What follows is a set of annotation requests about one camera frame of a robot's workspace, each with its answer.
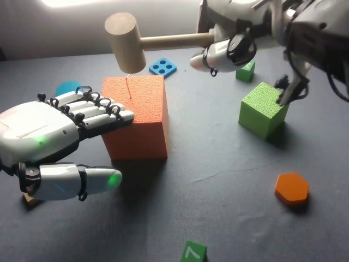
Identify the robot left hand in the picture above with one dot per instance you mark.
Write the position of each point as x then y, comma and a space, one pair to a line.
32, 128

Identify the small green letter cube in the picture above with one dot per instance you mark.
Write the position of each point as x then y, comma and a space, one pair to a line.
245, 73

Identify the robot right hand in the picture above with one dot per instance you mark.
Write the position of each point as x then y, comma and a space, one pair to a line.
234, 13

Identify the thin metal nail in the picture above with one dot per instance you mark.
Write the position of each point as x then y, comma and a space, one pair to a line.
128, 86

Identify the blue round disc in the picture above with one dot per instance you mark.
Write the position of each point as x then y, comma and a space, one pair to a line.
66, 86

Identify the brown wooden rectangular block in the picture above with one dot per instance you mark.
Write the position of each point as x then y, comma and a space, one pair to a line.
31, 201

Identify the large orange foam cube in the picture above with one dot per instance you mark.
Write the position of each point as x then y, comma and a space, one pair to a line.
144, 136

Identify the blue square four-hole block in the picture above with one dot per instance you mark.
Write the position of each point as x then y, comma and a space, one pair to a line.
162, 73

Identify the orange hexagon block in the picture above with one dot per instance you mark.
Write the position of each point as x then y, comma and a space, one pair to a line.
291, 188

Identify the green tile with number seven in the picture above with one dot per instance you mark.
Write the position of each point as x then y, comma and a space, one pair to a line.
193, 252

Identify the wooden mallet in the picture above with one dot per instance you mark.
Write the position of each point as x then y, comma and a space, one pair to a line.
125, 41

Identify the large green foam cube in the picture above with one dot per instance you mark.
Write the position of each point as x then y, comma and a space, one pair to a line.
259, 109

